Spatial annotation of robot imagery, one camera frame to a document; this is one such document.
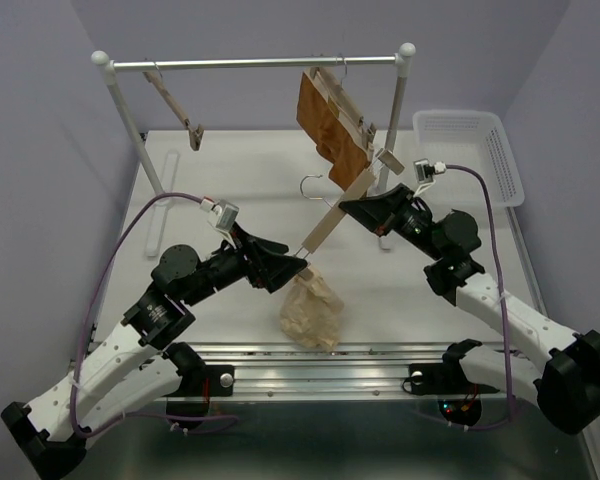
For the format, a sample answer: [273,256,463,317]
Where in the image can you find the silver and white clothes rack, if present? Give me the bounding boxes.
[90,42,417,259]

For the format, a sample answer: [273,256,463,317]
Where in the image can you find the empty wooden clip hanger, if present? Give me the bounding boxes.
[143,62,204,151]

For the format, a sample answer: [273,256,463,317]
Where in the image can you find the beige clip hanger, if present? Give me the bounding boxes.
[292,148,405,284]

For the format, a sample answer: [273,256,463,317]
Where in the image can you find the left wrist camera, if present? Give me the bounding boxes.
[200,197,239,233]

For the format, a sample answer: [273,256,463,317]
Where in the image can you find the cream beige underwear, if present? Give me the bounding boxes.
[279,265,344,352]

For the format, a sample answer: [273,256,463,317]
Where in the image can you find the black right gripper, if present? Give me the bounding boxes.
[339,183,445,261]

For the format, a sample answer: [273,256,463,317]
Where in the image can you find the white plastic basket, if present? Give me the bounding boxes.
[412,110,525,208]

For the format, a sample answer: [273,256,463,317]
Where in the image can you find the brown underwear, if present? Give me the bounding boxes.
[296,70,371,191]

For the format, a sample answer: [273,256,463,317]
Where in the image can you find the hanger holding brown underwear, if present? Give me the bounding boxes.
[305,66,376,151]

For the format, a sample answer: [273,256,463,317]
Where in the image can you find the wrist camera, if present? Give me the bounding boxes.
[200,197,239,233]
[413,158,447,192]

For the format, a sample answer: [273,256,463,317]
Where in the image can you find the aluminium mounting rail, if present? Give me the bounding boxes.
[84,339,589,404]

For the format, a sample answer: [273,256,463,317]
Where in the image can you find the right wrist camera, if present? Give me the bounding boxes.
[413,158,447,192]

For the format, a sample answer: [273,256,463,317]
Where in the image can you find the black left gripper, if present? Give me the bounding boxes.
[186,221,309,305]

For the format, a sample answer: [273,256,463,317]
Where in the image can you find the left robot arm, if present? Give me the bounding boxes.
[1,225,308,479]

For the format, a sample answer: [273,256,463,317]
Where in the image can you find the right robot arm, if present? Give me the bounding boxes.
[339,184,600,434]

